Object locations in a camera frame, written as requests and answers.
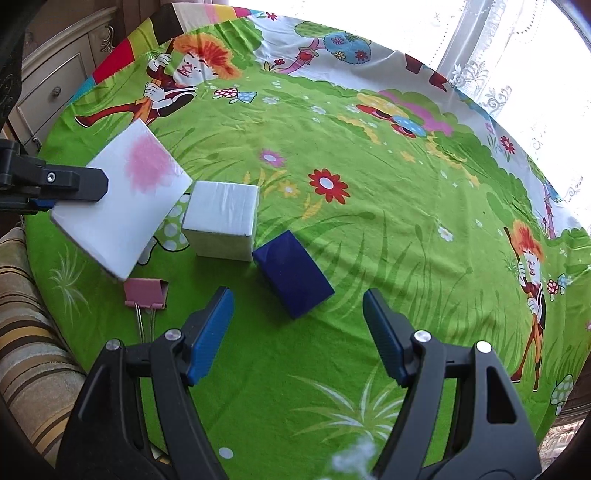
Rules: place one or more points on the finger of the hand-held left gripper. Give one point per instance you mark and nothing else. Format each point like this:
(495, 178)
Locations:
(78, 182)

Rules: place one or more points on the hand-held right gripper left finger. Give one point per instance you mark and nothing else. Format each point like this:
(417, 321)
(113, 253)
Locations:
(212, 337)

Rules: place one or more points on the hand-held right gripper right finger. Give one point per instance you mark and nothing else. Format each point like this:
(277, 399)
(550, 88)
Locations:
(385, 341)

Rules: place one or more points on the white box with pink print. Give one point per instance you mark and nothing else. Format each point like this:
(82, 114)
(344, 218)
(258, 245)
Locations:
(124, 217)

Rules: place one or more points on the navy blue box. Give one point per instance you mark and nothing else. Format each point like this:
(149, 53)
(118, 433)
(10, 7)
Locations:
(291, 272)

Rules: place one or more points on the cream carved cabinet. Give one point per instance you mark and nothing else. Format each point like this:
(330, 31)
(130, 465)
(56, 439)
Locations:
(60, 78)

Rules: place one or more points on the pink binder clip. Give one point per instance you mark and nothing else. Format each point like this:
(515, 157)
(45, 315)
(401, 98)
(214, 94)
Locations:
(145, 293)

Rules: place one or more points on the green cartoon printed tablecloth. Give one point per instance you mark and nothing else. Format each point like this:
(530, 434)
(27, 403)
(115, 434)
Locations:
(369, 254)

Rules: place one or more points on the white cube box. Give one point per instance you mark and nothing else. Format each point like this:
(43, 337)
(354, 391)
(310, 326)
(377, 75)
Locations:
(221, 207)

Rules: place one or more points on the striped cushion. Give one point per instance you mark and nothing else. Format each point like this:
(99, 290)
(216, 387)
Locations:
(32, 369)

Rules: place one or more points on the white lace curtain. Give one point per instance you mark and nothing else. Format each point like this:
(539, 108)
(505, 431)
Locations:
(508, 69)

